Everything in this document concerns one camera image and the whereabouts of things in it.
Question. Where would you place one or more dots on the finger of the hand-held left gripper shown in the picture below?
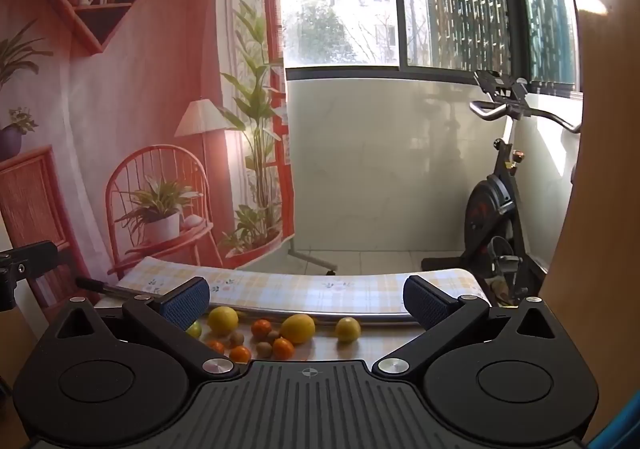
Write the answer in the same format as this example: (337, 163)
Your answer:
(35, 258)

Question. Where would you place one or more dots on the blue object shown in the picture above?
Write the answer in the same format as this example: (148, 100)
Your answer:
(622, 424)

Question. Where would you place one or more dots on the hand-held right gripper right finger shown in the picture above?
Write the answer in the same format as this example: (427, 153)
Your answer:
(424, 303)

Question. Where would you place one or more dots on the long metal pole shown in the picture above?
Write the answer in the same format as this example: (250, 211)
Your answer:
(300, 316)

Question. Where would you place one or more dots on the large yellow grapefruit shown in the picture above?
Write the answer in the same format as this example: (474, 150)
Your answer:
(223, 320)

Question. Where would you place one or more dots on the black exercise bike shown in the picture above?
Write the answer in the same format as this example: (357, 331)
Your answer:
(487, 209)

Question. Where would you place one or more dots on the sliding glass window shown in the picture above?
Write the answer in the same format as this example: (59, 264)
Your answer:
(350, 4)

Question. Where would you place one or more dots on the yellow plaid floral tablecloth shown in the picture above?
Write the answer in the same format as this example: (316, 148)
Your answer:
(310, 286)

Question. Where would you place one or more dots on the small yellow lemon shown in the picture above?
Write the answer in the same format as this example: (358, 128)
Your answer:
(348, 330)

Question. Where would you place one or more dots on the metal backdrop stand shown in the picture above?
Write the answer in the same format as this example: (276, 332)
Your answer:
(312, 260)

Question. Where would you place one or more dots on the green apple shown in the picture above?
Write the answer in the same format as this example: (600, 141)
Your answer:
(196, 330)

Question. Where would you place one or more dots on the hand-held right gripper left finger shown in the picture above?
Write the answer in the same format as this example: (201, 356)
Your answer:
(185, 305)

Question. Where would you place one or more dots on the wooden board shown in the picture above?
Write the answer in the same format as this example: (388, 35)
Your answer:
(605, 154)

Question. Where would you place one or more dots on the large yellow lemon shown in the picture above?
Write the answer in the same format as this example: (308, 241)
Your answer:
(298, 329)

